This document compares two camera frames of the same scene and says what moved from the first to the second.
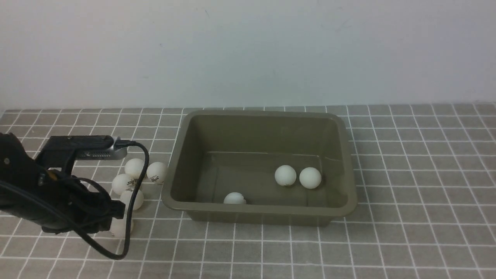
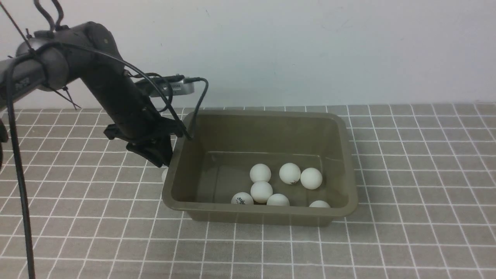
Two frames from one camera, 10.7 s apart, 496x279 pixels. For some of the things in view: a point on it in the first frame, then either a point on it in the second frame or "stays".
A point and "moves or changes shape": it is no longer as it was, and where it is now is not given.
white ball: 125,197 to 260,191
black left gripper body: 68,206 to 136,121
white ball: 117,228 to 278,199
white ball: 133,168 to 260,172
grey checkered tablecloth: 425,177 stays
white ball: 310,178 stays
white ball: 157,172 moves or changes shape
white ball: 234,198 to 319,204
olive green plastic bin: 261,167 stays
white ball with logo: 123,182 to 242,198
